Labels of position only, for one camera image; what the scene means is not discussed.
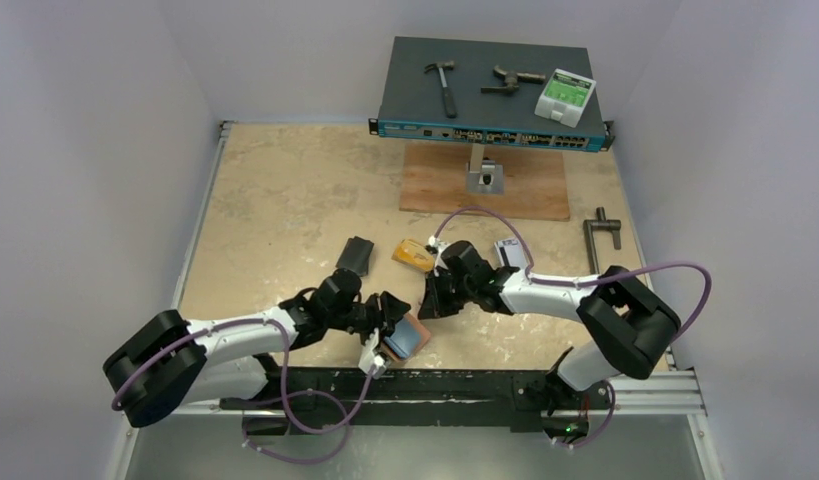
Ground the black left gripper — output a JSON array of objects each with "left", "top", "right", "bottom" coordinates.
[{"left": 326, "top": 292, "right": 409, "bottom": 350}]

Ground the pink leather card holder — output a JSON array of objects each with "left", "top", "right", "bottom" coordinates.
[{"left": 382, "top": 314, "right": 432, "bottom": 362}]

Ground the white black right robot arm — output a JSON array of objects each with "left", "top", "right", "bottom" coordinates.
[{"left": 417, "top": 241, "right": 681, "bottom": 407}]

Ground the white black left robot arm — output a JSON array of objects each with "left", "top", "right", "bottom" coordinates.
[{"left": 103, "top": 269, "right": 411, "bottom": 427}]

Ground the white silver card stack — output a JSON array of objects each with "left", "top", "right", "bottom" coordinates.
[{"left": 494, "top": 237, "right": 529, "bottom": 270}]

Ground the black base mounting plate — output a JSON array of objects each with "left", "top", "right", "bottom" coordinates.
[{"left": 219, "top": 366, "right": 613, "bottom": 439}]

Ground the brown wooden board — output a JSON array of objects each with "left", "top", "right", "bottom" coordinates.
[{"left": 399, "top": 142, "right": 571, "bottom": 221}]

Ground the small claw hammer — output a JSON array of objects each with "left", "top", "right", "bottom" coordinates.
[{"left": 424, "top": 60, "right": 458, "bottom": 119}]

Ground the rusty metal tool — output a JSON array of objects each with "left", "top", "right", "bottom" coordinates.
[{"left": 480, "top": 65, "right": 547, "bottom": 95}]

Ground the white green electronic box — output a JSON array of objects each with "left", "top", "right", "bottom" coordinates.
[{"left": 534, "top": 68, "right": 596, "bottom": 128}]

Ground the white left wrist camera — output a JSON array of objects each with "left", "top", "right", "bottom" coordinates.
[{"left": 358, "top": 328, "right": 391, "bottom": 379}]

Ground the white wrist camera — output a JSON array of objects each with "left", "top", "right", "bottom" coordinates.
[
  {"left": 424, "top": 235, "right": 450, "bottom": 258},
  {"left": 358, "top": 328, "right": 391, "bottom": 379}
]

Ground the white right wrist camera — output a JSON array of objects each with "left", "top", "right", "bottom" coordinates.
[{"left": 424, "top": 235, "right": 450, "bottom": 258}]

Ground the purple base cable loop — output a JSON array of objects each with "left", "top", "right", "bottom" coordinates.
[{"left": 240, "top": 385, "right": 353, "bottom": 465}]

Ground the metal stand bracket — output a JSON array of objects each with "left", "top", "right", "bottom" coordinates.
[{"left": 466, "top": 143, "right": 504, "bottom": 195}]

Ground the dark metal clamp handle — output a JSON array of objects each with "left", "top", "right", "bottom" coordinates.
[{"left": 583, "top": 206, "right": 623, "bottom": 274}]

